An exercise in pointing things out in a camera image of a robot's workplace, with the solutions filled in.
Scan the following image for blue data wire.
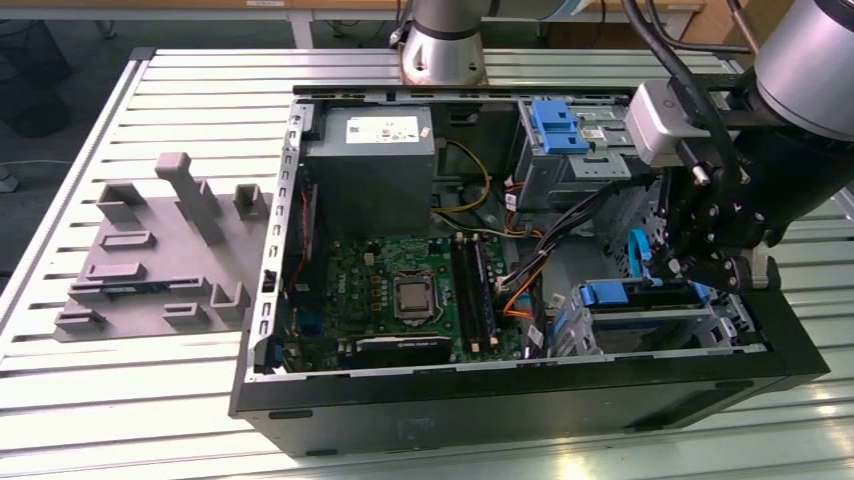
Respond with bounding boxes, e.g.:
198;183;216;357
624;227;661;287

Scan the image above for hard disk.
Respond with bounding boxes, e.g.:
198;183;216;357
552;279;713;351

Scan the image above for grey metal disk bay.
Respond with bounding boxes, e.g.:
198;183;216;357
549;277;765;359

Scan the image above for grey optical drive cage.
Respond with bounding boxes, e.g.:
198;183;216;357
512;97;668;211

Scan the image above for wooden cabinet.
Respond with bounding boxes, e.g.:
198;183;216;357
665;0;761;54

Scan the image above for blue plastic drive latch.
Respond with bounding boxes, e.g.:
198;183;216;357
530;99;592;155

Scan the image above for black RAM stick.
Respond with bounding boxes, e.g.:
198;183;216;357
465;233;501;349

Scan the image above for CPU socket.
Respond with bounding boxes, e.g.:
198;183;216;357
388;268;446;327

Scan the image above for silver CPU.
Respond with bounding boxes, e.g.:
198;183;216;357
397;283;433;314

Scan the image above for grey power supply unit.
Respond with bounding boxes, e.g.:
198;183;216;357
297;105;438;239

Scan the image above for black open PC case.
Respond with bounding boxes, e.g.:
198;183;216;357
225;84;832;457

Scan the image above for green motherboard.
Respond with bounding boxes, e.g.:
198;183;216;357
282;234;528;371

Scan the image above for black graphics card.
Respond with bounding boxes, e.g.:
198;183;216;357
352;333;453;369

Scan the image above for grey parts rack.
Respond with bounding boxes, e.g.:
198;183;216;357
51;151;274;344

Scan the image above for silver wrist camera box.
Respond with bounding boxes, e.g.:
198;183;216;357
623;82;727;166

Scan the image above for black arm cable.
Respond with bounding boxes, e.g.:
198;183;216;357
620;0;752;184
724;0;761;54

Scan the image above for black cable bundle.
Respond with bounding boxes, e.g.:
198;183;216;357
498;172;668;296

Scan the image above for wooden desk white frame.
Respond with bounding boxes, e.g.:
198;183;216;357
0;0;412;50
532;0;708;51

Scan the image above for thin coloured wire bundle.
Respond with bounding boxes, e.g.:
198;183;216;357
498;174;542;239

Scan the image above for orange wire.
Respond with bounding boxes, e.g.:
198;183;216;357
502;277;534;321

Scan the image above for yellow wires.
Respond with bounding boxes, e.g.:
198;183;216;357
429;139;492;219

